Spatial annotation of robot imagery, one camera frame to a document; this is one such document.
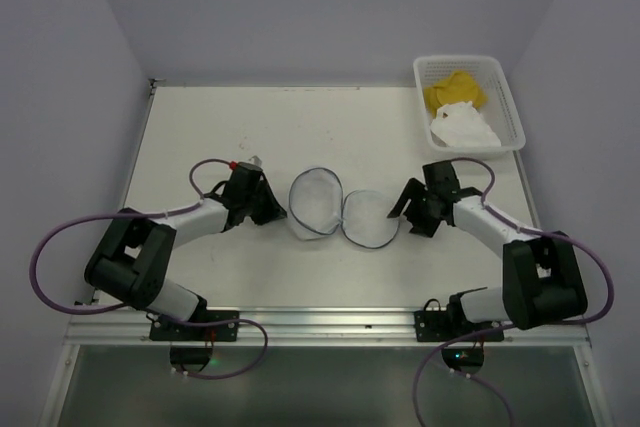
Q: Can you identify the white mesh laundry bag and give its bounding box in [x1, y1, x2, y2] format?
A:
[287, 167, 400, 250]

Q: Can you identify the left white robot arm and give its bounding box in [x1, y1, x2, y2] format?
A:
[84, 162, 287, 324]

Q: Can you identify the yellow bra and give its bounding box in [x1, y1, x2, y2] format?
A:
[423, 70, 488, 115]

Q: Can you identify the white plastic basket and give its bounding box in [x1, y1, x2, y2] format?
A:
[413, 55, 526, 159]

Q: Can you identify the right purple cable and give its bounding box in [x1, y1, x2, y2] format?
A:
[412, 157, 616, 427]

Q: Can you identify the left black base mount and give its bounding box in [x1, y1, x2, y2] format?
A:
[149, 300, 240, 374]

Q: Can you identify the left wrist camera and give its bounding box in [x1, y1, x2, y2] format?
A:
[249, 155, 262, 170]

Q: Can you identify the white bra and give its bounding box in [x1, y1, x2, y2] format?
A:
[430, 102, 502, 148]

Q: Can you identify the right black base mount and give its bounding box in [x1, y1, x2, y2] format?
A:
[413, 293, 504, 375]

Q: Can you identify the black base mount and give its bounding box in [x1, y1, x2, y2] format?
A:
[149, 300, 240, 374]
[413, 293, 504, 375]

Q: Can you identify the aluminium mounting rail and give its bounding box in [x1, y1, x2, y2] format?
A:
[63, 306, 590, 348]

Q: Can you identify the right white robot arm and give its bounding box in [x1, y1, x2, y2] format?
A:
[388, 160, 588, 330]

